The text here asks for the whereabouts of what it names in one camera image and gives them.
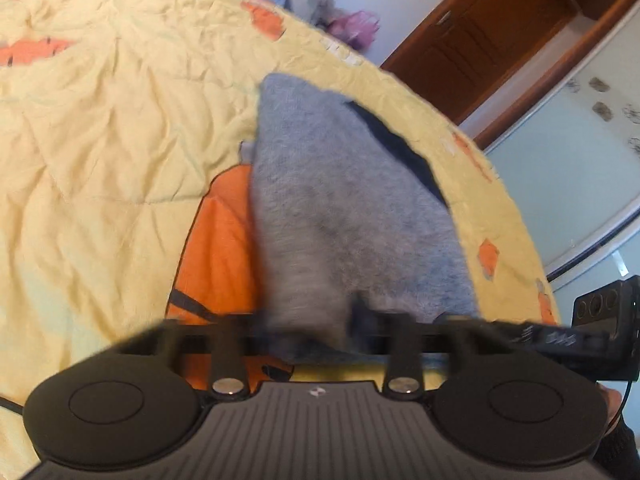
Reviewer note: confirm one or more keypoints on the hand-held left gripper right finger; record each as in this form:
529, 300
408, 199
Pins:
367, 321

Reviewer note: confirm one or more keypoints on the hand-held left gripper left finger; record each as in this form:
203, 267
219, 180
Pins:
250, 332

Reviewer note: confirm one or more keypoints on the grey and navy sweater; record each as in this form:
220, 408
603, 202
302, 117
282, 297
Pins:
340, 200

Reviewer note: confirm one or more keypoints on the person's right forearm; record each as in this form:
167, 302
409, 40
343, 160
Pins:
622, 450

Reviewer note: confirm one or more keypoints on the yellow printed blanket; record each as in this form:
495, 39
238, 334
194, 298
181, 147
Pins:
100, 135

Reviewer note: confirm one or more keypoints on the pink plastic bag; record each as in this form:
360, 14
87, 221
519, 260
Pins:
352, 25

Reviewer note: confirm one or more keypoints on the wooden cabinet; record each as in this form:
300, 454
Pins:
500, 25

